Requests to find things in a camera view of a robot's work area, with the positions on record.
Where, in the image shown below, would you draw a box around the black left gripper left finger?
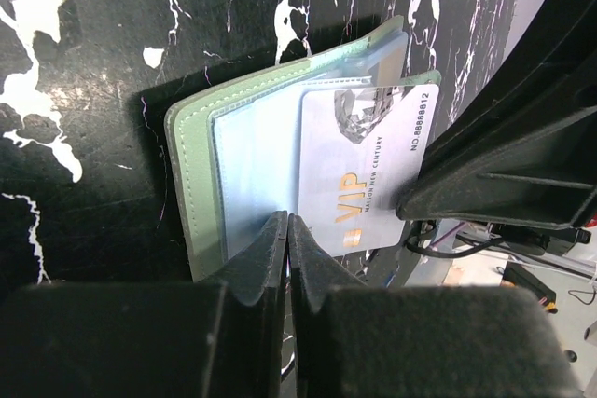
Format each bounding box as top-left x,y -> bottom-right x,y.
1,212 -> 288,397

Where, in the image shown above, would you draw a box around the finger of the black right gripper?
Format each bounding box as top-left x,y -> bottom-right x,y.
396,0 -> 596,230

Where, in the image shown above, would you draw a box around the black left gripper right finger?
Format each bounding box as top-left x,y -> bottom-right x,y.
287,215 -> 581,397

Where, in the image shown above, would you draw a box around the white VIP credit card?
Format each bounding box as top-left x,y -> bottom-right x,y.
298,83 -> 439,256

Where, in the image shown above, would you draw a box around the mint green card holder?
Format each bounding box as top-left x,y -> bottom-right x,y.
164,17 -> 441,281

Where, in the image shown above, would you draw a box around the gold striped credit card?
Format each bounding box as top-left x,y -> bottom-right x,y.
375,38 -> 408,87

